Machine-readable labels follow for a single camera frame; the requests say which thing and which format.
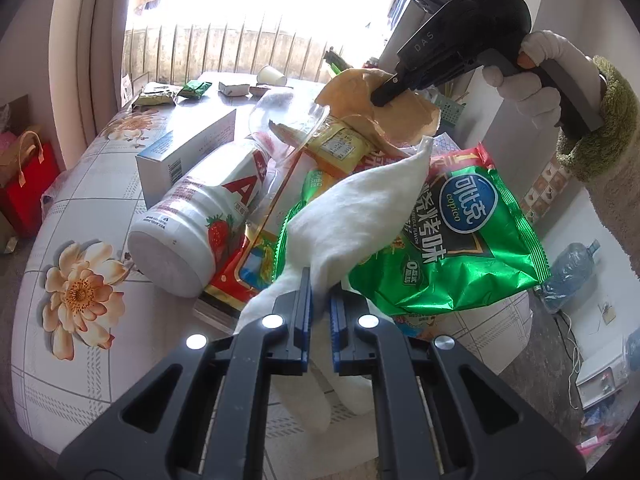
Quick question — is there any brown paper wrapper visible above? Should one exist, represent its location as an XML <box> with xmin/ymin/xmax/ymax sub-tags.
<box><xmin>314</xmin><ymin>68</ymin><xmax>440</xmax><ymax>157</ymax></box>

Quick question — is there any white tissue cloth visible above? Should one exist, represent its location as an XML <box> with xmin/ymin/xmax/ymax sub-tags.
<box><xmin>236</xmin><ymin>136</ymin><xmax>433</xmax><ymax>415</ymax></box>

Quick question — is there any right hand white glove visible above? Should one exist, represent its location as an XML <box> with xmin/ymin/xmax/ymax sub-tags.
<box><xmin>483</xmin><ymin>30</ymin><xmax>606</xmax><ymax>136</ymax></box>

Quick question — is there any red gold snack bag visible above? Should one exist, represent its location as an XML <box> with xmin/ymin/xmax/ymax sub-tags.
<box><xmin>201</xmin><ymin>214</ymin><xmax>282</xmax><ymax>318</ymax></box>

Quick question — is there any floral tablecloth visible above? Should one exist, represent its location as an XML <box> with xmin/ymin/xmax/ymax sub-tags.
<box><xmin>11</xmin><ymin>88</ymin><xmax>533</xmax><ymax>479</ymax></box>

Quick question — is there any yellow snack packet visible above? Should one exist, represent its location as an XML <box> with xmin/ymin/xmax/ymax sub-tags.
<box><xmin>269</xmin><ymin>116</ymin><xmax>381</xmax><ymax>179</ymax></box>

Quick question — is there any green fuzzy right sleeve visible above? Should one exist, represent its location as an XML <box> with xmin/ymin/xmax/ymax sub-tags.
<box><xmin>556</xmin><ymin>55</ymin><xmax>640</xmax><ymax>272</ymax></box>

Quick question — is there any white yogurt bottle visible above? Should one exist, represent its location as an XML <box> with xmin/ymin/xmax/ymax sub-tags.
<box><xmin>127</xmin><ymin>138</ymin><xmax>269</xmax><ymax>298</ymax></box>

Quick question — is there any green chips bag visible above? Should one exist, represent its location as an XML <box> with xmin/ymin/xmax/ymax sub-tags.
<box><xmin>348</xmin><ymin>145</ymin><xmax>550</xmax><ymax>316</ymax></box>

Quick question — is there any white paper cup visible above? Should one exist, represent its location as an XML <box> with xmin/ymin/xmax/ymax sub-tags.
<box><xmin>256</xmin><ymin>65</ymin><xmax>288</xmax><ymax>87</ymax></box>

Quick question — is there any blue water jug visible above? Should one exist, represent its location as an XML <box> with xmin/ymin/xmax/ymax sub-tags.
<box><xmin>539</xmin><ymin>240</ymin><xmax>600</xmax><ymax>314</ymax></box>

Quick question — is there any small white green box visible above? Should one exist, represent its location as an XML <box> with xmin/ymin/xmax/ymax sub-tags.
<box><xmin>218</xmin><ymin>81</ymin><xmax>250</xmax><ymax>98</ymax></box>

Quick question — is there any white blue carton box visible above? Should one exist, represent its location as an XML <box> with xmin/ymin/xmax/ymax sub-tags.
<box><xmin>136</xmin><ymin>110</ymin><xmax>236</xmax><ymax>208</ymax></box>

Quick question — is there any green snack packet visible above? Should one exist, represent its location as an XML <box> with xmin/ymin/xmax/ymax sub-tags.
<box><xmin>178</xmin><ymin>80</ymin><xmax>212</xmax><ymax>100</ymax></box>

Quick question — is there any red gift bag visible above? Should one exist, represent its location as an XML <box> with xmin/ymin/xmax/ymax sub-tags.
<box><xmin>1</xmin><ymin>129</ymin><xmax>60</xmax><ymax>237</ymax></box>

